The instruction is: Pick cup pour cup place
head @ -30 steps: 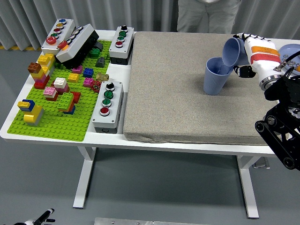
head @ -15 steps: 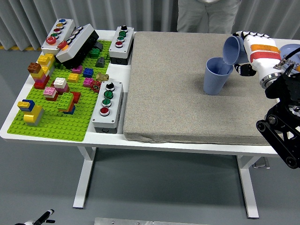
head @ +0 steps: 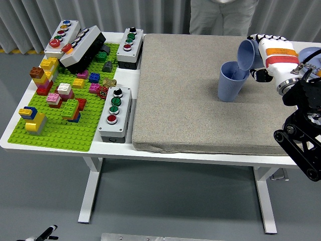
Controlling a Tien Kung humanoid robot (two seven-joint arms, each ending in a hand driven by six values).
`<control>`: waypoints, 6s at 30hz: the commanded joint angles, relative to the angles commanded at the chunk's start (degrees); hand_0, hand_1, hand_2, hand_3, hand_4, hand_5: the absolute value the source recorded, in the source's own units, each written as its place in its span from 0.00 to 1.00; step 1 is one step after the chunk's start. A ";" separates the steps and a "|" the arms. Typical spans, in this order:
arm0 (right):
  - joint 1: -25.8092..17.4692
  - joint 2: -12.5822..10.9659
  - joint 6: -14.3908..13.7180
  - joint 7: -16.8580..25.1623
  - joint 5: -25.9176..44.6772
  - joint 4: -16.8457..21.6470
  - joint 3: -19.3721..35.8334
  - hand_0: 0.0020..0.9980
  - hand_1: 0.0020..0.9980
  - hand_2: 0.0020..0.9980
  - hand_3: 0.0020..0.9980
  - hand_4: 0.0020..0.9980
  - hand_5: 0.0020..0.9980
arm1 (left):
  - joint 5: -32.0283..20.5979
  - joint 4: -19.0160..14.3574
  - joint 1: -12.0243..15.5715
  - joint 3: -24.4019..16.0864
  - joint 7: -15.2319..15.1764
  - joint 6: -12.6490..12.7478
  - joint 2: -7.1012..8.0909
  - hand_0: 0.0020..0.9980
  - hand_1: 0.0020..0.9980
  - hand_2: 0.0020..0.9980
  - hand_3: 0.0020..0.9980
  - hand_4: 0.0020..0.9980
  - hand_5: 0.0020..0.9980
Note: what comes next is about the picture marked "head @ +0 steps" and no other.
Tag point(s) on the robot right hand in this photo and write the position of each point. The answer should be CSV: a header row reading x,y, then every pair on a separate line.
x,y
281,67

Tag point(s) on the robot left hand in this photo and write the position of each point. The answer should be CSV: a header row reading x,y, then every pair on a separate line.
x,y
45,231

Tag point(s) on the blue ribbed cup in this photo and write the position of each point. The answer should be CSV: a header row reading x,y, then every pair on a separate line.
x,y
247,55
229,88

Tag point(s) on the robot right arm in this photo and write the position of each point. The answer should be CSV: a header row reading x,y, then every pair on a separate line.
x,y
301,98

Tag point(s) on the blue plate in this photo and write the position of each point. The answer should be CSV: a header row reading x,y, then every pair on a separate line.
x,y
307,53

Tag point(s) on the white table leg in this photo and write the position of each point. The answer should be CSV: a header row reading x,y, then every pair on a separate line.
x,y
267,200
90,190

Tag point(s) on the person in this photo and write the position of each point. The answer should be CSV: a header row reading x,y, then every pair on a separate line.
x,y
213,20

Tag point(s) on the green studded baseplate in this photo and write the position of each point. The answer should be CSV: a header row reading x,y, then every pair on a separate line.
x,y
57,135

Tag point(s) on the grey-brown padded mat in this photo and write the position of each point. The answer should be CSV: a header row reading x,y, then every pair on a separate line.
x,y
188,100

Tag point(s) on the silver metal plate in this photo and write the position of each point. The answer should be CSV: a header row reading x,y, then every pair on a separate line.
x,y
150,238

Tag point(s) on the yellow blue grey brick stack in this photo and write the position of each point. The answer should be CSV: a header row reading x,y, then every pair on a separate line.
x,y
35,124

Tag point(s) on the green orange blue brick stack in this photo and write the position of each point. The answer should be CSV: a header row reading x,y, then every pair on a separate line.
x,y
70,109

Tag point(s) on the pink white red brick stack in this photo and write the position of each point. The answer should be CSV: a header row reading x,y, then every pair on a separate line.
x,y
54,100

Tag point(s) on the large grey four-button box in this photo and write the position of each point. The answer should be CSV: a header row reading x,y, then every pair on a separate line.
x,y
124,113

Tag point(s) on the small grey four-button box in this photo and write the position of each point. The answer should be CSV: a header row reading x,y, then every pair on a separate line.
x,y
136,49

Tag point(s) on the brown yellow red brick tower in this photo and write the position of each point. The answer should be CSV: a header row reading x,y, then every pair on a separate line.
x,y
41,80

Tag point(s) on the magenta brick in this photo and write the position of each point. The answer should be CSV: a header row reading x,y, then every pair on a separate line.
x,y
82,74

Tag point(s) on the brass valve red handwheel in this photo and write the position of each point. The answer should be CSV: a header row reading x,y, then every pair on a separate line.
x,y
109,82

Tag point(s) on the yellow white brick stack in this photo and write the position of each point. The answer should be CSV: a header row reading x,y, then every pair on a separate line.
x,y
49,64

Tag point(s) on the grey sloped brick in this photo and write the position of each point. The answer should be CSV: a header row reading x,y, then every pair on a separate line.
x,y
107,67

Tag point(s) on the dark grey brick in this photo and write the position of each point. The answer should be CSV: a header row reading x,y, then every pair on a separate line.
x,y
106,49

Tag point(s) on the yellow black floor tape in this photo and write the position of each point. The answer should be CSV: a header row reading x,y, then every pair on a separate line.
x,y
15,51

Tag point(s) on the white control box black base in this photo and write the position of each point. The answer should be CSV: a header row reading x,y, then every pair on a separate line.
x,y
82,47

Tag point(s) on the grey curtain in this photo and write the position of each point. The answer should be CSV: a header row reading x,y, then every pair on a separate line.
x,y
100,15

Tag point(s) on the white five-button control box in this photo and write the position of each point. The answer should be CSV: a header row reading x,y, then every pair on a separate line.
x,y
71,31

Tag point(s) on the grey bracket under table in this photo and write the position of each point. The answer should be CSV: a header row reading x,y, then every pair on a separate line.
x,y
279,175

